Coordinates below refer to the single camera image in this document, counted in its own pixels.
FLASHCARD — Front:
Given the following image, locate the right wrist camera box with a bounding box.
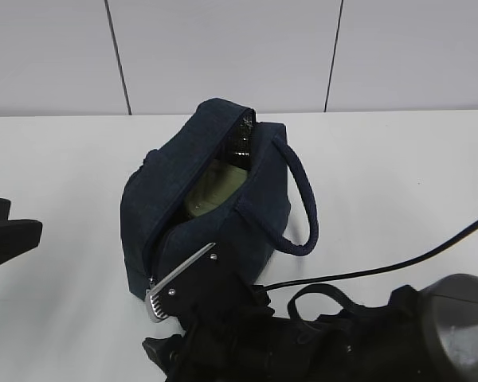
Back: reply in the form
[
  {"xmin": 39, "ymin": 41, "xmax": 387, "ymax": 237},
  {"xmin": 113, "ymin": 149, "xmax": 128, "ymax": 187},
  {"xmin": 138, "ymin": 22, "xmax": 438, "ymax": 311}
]
[{"xmin": 144, "ymin": 243, "xmax": 250, "ymax": 323}]

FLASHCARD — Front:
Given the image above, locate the green lidded glass container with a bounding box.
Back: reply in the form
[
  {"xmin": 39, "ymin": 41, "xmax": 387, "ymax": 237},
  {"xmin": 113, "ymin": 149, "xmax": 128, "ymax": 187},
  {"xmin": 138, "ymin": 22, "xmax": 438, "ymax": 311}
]
[{"xmin": 184, "ymin": 159, "xmax": 249, "ymax": 218}]

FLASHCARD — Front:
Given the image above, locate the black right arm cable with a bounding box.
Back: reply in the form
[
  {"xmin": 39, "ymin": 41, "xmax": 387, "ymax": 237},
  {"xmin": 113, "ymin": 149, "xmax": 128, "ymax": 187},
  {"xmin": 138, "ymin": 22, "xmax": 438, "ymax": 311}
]
[{"xmin": 250, "ymin": 209, "xmax": 478, "ymax": 315}]

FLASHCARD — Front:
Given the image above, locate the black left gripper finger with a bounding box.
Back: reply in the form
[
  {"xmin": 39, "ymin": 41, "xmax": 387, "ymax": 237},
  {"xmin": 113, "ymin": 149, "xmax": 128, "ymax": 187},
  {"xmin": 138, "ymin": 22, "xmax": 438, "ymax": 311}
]
[{"xmin": 0, "ymin": 198, "xmax": 43, "ymax": 266}]

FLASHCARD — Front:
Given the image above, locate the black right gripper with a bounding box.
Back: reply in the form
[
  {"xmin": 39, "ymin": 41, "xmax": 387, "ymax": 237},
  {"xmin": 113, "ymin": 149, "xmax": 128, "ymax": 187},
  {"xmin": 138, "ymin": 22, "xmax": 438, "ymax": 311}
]
[{"xmin": 142, "ymin": 294, "xmax": 323, "ymax": 381}]

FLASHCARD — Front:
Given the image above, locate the dark navy fabric bag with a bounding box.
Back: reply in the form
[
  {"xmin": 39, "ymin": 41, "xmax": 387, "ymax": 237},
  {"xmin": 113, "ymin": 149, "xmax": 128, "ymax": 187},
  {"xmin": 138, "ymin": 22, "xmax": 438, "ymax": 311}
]
[{"xmin": 119, "ymin": 98, "xmax": 319, "ymax": 298}]

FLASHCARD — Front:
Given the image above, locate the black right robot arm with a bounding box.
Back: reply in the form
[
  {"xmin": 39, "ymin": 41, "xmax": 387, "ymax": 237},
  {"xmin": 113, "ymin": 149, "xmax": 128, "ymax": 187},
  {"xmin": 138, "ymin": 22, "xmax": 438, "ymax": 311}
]
[{"xmin": 142, "ymin": 274, "xmax": 478, "ymax": 381}]

